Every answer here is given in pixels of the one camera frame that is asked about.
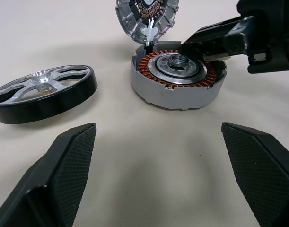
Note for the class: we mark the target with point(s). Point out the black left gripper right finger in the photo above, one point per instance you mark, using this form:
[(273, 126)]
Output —
[(260, 170)]

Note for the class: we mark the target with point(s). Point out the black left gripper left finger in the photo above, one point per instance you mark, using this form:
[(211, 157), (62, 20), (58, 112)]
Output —
[(63, 170)]

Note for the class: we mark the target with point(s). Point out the black rimmed silver spoked rotor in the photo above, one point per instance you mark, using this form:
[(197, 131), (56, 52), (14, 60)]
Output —
[(63, 104)]

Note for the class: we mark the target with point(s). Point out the grey round motor housing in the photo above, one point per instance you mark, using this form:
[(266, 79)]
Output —
[(177, 97)]

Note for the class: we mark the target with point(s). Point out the silver hinged motor lid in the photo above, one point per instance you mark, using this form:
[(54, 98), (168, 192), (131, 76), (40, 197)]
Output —
[(127, 16)]

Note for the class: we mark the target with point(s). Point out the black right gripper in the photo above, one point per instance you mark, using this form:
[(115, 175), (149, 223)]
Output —
[(272, 35)]

